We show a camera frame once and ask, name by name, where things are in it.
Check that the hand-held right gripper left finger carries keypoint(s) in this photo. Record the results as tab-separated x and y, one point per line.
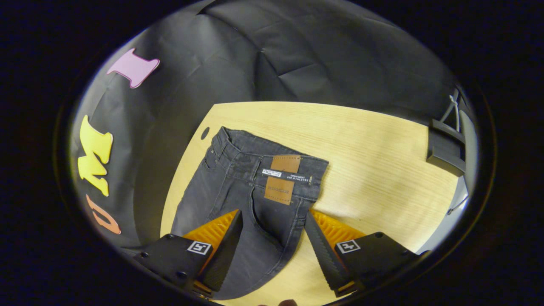
225	255

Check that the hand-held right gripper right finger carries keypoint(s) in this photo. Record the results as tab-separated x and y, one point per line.
323	255

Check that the dark grey jeans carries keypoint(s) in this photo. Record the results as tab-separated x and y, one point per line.
229	187

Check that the black backdrop cloth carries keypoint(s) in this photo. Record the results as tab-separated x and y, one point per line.
297	51

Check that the black box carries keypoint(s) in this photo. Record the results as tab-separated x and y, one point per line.
444	151

